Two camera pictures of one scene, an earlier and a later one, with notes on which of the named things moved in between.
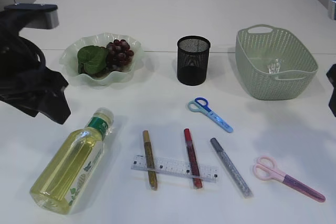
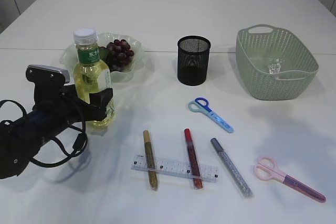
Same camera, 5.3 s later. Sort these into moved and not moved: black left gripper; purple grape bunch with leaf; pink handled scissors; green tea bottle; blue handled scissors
Moved: black left gripper; green tea bottle
Not moved: blue handled scissors; pink handled scissors; purple grape bunch with leaf
